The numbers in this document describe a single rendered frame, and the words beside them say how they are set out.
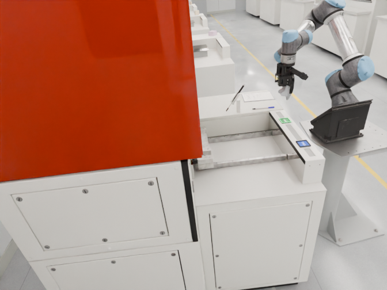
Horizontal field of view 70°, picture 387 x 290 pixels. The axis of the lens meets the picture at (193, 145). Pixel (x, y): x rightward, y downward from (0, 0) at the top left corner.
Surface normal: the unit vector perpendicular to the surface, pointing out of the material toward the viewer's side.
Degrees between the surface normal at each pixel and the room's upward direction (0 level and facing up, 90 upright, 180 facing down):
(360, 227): 0
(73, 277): 90
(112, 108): 90
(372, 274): 0
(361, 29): 90
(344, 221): 0
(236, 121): 90
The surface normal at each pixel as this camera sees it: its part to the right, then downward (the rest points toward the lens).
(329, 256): -0.10, -0.84
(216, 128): 0.07, 0.52
